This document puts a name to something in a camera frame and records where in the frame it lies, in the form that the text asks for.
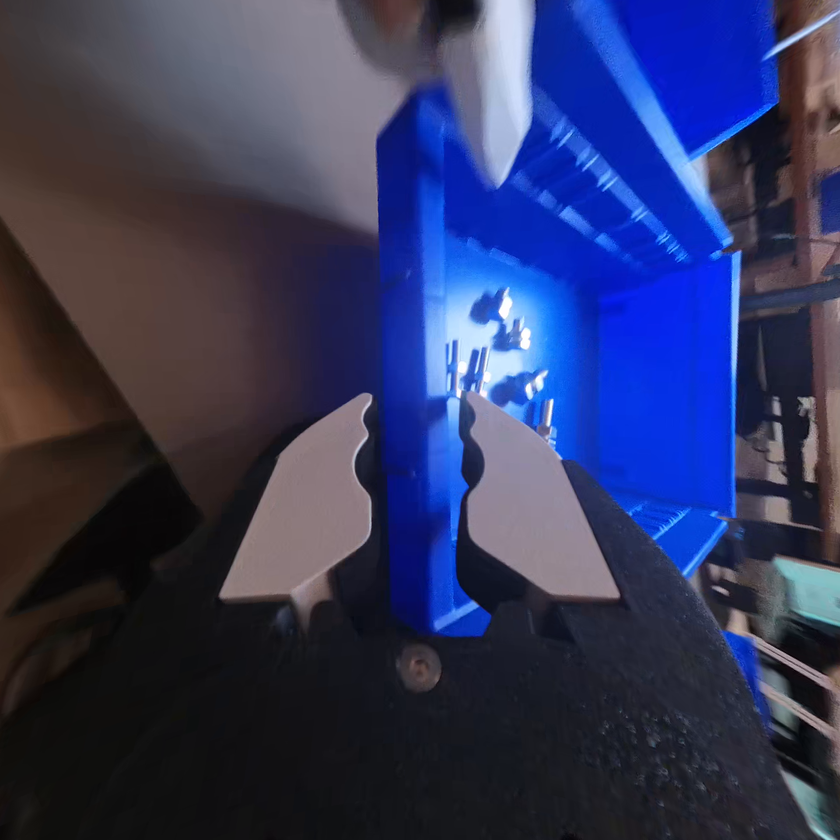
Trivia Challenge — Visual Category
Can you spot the cluster of bolts with nuts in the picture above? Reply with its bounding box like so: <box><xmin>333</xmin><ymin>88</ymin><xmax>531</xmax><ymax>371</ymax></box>
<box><xmin>447</xmin><ymin>285</ymin><xmax>560</xmax><ymax>455</ymax></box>

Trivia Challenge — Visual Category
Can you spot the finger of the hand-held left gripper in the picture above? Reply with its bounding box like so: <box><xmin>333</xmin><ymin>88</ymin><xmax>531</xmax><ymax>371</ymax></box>
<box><xmin>440</xmin><ymin>0</ymin><xmax>536</xmax><ymax>186</ymax></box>

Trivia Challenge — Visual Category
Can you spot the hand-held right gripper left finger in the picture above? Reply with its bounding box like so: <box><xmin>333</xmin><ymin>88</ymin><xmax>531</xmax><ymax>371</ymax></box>
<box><xmin>220</xmin><ymin>394</ymin><xmax>382</xmax><ymax>611</ymax></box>

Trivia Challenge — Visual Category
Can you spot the blue plastic bin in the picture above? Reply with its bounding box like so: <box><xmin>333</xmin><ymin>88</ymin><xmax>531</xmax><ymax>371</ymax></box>
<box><xmin>725</xmin><ymin>628</ymin><xmax>775</xmax><ymax>736</ymax></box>
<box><xmin>377</xmin><ymin>0</ymin><xmax>778</xmax><ymax>639</ymax></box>

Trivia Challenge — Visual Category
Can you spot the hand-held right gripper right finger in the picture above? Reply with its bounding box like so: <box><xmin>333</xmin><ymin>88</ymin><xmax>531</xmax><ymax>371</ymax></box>
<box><xmin>457</xmin><ymin>392</ymin><xmax>622</xmax><ymax>611</ymax></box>

